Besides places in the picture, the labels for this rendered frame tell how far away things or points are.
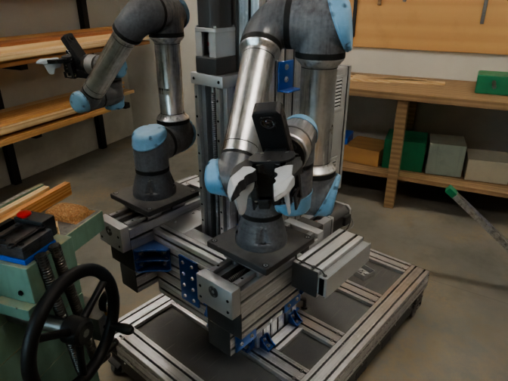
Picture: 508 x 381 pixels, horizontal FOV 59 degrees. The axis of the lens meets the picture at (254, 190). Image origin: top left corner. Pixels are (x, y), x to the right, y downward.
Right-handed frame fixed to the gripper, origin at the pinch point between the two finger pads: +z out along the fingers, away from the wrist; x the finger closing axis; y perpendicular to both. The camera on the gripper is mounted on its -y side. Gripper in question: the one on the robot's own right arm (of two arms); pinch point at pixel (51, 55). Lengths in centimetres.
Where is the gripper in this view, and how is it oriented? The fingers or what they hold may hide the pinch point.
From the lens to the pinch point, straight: 198.9
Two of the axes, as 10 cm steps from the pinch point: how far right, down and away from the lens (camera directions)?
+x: 4.5, -4.9, 7.5
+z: -8.9, -1.9, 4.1
